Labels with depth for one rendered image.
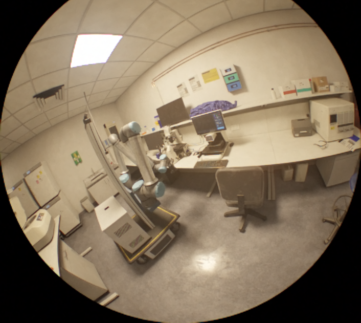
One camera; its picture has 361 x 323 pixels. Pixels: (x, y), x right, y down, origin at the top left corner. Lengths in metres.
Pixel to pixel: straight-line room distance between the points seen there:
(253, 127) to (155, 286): 2.59
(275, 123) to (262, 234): 1.55
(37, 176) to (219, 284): 3.68
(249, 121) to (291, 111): 0.73
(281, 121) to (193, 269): 2.29
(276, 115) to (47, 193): 4.73
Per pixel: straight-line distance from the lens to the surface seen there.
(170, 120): 2.38
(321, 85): 2.19
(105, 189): 3.54
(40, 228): 1.85
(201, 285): 1.54
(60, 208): 3.52
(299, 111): 2.13
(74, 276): 1.77
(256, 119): 1.99
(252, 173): 0.92
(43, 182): 3.44
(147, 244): 1.58
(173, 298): 1.64
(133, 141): 1.04
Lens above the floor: 1.50
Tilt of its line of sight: 15 degrees down
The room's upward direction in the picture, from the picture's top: 21 degrees counter-clockwise
